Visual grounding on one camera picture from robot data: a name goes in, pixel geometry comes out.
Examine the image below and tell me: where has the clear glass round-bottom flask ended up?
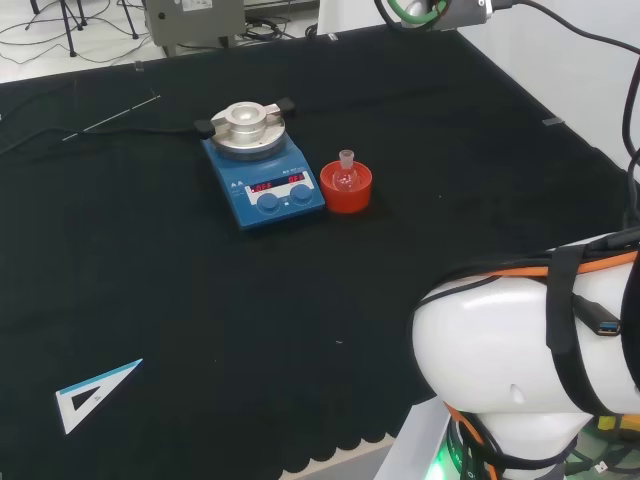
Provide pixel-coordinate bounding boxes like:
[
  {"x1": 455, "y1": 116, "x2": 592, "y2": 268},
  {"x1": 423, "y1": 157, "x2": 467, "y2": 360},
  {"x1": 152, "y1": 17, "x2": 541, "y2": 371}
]
[{"x1": 335, "y1": 149, "x2": 358, "y2": 194}]

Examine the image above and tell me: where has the blue heater with steel plate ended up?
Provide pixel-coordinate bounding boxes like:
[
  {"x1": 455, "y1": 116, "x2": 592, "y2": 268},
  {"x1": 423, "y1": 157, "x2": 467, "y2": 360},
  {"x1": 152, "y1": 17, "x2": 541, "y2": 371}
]
[{"x1": 194, "y1": 97, "x2": 328, "y2": 239}]

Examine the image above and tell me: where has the black bench cloth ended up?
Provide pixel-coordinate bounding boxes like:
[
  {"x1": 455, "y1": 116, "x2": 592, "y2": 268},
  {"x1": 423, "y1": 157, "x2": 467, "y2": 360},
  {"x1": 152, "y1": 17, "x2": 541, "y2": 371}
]
[{"x1": 0, "y1": 28, "x2": 637, "y2": 480}]

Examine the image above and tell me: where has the thin glass rod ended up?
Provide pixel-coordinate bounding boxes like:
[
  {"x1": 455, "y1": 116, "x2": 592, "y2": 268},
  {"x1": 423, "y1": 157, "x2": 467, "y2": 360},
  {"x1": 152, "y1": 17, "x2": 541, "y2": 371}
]
[{"x1": 61, "y1": 94, "x2": 163, "y2": 143}]

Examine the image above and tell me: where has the grey metal box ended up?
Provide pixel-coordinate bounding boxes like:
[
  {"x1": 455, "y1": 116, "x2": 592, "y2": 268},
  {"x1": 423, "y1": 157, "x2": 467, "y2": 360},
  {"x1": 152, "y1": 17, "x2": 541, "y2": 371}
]
[{"x1": 143, "y1": 0, "x2": 248, "y2": 58}]

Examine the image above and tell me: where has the white and blue triangle ruler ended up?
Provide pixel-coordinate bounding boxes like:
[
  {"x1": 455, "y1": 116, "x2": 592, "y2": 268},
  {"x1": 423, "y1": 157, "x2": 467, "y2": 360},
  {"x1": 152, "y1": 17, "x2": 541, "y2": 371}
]
[{"x1": 54, "y1": 357, "x2": 145, "y2": 437}]

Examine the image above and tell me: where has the black tripod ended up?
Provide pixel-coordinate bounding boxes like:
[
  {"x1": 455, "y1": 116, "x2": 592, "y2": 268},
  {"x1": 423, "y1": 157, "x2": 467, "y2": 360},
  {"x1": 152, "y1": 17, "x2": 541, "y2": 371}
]
[{"x1": 28, "y1": 0, "x2": 89, "y2": 59}]

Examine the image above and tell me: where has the red plastic flask ring stand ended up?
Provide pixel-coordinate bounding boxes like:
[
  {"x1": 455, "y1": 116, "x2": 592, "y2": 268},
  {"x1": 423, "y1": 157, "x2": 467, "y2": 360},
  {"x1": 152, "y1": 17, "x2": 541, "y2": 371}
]
[{"x1": 319, "y1": 158, "x2": 376, "y2": 216}]

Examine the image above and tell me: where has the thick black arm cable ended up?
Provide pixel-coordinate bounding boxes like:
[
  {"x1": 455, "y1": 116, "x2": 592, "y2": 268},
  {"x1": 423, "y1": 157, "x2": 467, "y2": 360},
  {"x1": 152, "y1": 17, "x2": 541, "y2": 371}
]
[{"x1": 492, "y1": 0, "x2": 640, "y2": 224}]

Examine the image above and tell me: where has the black floor cable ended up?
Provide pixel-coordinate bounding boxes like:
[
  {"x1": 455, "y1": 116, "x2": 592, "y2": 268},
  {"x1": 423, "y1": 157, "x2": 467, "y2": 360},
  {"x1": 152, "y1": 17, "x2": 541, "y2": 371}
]
[{"x1": 0, "y1": 0, "x2": 151, "y2": 66}]

